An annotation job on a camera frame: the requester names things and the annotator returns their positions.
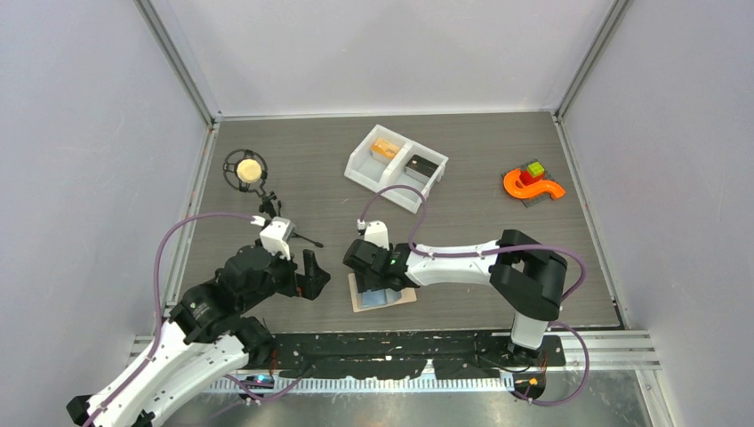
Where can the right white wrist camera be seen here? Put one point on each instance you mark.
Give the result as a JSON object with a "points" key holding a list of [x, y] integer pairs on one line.
{"points": [[375, 232]]}

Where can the beige card holder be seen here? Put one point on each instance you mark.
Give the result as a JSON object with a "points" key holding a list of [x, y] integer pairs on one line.
{"points": [[373, 300]]}

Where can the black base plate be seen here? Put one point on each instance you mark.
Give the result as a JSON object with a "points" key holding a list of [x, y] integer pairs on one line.
{"points": [[459, 354]]}

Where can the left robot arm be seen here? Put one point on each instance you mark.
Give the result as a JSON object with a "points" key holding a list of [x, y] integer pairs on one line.
{"points": [[207, 334]]}

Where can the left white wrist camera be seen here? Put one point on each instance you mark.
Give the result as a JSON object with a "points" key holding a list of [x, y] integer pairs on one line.
{"points": [[275, 237]]}

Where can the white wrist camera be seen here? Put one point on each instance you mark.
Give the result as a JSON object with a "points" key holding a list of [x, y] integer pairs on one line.
{"points": [[275, 237], [375, 232]]}

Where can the microphone on black tripod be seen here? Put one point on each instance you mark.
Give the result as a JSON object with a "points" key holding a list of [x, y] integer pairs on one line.
{"points": [[246, 171]]}

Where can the black card stack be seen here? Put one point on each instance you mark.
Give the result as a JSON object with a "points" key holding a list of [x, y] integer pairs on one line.
{"points": [[420, 168]]}

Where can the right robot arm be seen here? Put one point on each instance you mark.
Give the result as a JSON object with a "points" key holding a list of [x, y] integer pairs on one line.
{"points": [[530, 277]]}

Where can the white two-compartment bin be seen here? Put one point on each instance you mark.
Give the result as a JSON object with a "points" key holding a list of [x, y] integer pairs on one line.
{"points": [[362, 169]]}

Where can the orange toy with blocks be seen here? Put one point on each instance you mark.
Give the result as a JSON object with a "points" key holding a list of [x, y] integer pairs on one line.
{"points": [[531, 183]]}

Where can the orange card stack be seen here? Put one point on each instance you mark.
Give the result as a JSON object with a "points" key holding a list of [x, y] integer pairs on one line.
{"points": [[384, 151]]}

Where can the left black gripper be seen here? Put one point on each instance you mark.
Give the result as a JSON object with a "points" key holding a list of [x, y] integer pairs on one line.
{"points": [[311, 284]]}

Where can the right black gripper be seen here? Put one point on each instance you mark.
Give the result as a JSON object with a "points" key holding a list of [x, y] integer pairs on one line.
{"points": [[365, 283]]}

